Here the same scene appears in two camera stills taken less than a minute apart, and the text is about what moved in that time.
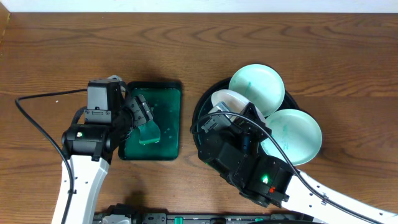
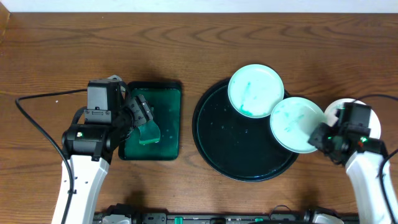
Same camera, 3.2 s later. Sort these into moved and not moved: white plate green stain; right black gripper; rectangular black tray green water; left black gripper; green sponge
Moved: white plate green stain; right black gripper
Not moved: left black gripper; green sponge; rectangular black tray green water
